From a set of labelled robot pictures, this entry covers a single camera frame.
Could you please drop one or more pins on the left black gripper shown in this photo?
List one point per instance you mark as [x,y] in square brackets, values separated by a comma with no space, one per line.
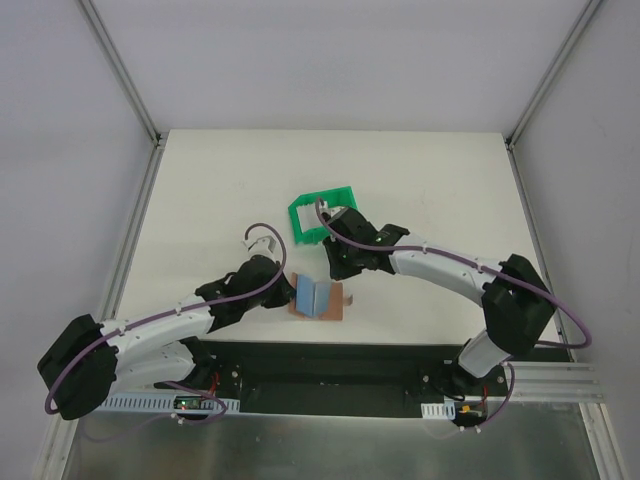
[282,293]

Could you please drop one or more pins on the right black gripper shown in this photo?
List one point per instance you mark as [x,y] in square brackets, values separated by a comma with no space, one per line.
[335,257]

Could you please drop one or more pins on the tan leather card holder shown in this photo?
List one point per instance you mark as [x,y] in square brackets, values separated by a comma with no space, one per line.
[318,300]

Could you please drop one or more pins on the green plastic bin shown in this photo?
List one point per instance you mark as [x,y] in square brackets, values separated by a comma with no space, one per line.
[307,229]

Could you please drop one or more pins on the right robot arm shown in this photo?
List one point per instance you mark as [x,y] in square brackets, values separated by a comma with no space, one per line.
[515,302]

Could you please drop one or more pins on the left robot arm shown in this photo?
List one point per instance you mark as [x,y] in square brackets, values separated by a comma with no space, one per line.
[90,360]

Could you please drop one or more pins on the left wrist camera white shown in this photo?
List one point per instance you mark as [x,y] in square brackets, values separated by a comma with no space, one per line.
[262,246]

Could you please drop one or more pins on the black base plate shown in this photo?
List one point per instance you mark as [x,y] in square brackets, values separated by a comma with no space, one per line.
[354,380]

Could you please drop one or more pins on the right white cable duct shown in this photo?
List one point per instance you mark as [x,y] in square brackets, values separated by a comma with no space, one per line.
[438,411]

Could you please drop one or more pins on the white cable duct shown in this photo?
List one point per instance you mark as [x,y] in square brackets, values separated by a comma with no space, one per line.
[167,402]
[438,411]

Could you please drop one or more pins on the left white cable duct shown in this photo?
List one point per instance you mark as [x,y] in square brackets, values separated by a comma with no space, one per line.
[167,402]

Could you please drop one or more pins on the aluminium front rail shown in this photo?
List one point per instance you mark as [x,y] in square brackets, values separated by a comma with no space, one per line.
[555,382]

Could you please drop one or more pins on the left aluminium frame post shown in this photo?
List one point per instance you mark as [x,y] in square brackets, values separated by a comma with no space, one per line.
[108,47]

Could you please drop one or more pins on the aluminium frame post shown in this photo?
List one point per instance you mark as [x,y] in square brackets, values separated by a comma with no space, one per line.
[574,36]
[108,47]

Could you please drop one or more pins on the right aluminium frame post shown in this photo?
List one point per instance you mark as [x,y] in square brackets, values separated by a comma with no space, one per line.
[574,36]

